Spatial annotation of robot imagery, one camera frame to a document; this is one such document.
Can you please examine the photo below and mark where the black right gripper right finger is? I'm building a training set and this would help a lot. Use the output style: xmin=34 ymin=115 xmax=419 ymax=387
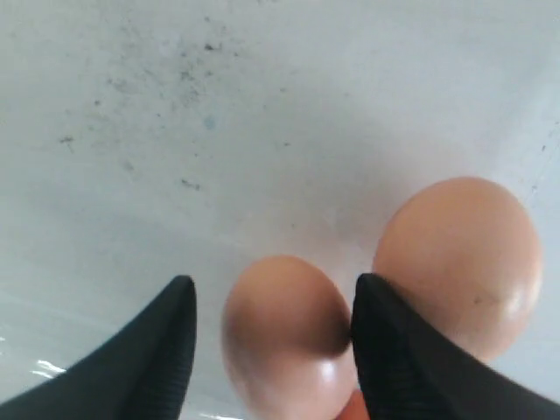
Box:
xmin=351 ymin=273 xmax=559 ymax=420

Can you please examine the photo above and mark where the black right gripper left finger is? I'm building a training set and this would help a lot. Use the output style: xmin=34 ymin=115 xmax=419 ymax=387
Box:
xmin=1 ymin=276 xmax=196 ymax=419

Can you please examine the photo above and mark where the brown egg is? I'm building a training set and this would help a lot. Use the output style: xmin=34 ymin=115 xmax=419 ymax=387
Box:
xmin=373 ymin=177 xmax=543 ymax=361
xmin=336 ymin=388 xmax=369 ymax=420
xmin=221 ymin=255 xmax=357 ymax=419

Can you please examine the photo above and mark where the clear plastic storage box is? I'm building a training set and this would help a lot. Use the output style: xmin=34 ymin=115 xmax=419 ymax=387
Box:
xmin=1 ymin=1 xmax=559 ymax=419

